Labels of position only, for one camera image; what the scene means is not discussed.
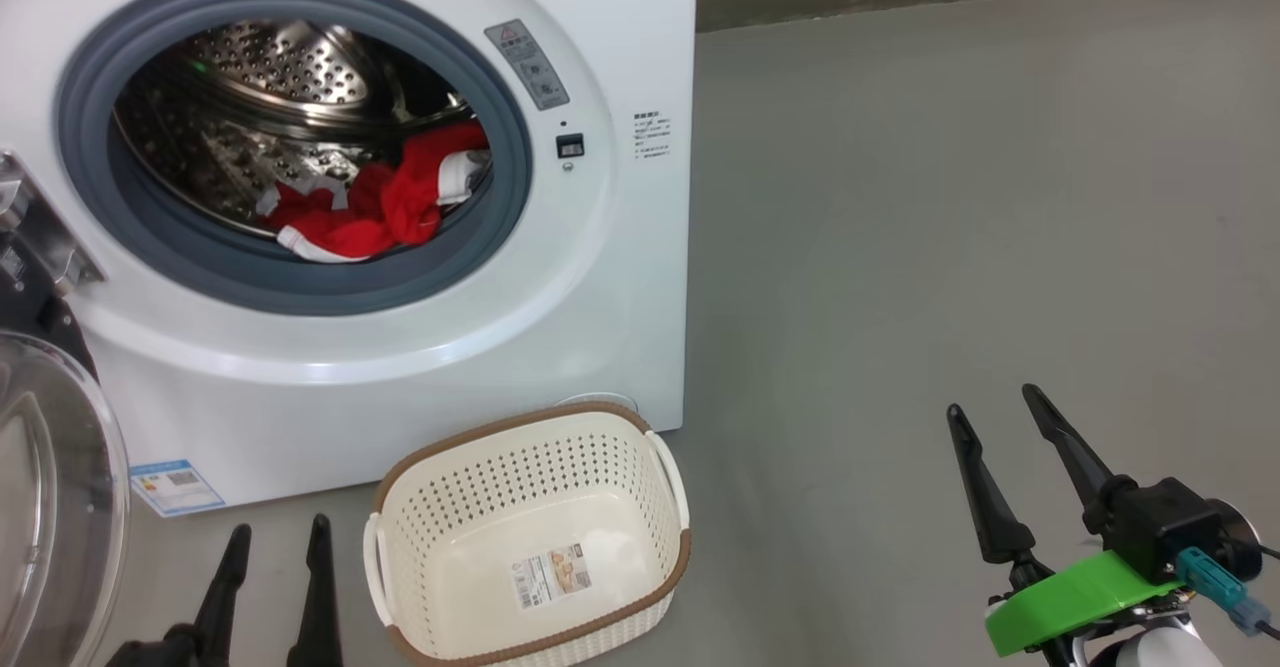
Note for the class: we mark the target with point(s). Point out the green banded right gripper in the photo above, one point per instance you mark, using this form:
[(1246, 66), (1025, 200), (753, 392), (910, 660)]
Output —
[(1070, 602)]

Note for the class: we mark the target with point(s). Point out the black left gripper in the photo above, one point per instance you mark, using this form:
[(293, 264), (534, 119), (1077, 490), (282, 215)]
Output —
[(160, 652)]

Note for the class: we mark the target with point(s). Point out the washing machine glass door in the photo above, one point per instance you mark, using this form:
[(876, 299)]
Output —
[(60, 507)]

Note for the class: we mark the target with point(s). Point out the red and white garment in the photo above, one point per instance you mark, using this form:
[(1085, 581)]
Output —
[(400, 207)]

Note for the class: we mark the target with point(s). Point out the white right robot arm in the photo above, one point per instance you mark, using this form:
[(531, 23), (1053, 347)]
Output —
[(1160, 649)]

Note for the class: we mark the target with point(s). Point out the cream laundry basket brown rim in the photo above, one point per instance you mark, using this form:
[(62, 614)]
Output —
[(470, 507)]

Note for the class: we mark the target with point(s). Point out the metal door hinge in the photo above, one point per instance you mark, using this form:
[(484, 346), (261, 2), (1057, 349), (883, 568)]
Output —
[(40, 227)]

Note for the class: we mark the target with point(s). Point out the white washing machine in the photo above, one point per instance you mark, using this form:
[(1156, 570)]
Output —
[(600, 297)]

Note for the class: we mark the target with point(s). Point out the black door latch socket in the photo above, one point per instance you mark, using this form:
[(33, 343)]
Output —
[(570, 145)]

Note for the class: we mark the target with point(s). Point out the blue energy label sticker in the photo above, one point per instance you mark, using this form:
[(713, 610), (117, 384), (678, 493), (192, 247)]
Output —
[(175, 487)]

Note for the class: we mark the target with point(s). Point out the paper label with barcode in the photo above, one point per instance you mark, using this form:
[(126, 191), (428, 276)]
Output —
[(550, 577)]

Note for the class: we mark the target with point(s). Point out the small text sticker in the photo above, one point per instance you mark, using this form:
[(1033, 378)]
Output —
[(651, 135)]

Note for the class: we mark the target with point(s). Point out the perforated steel drum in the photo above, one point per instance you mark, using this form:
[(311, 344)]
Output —
[(280, 67)]

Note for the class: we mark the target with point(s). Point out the grey warning sticker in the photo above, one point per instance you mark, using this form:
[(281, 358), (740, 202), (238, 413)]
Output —
[(527, 65)]

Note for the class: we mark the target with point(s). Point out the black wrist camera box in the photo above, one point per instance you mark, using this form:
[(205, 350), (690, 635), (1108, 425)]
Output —
[(1160, 527)]

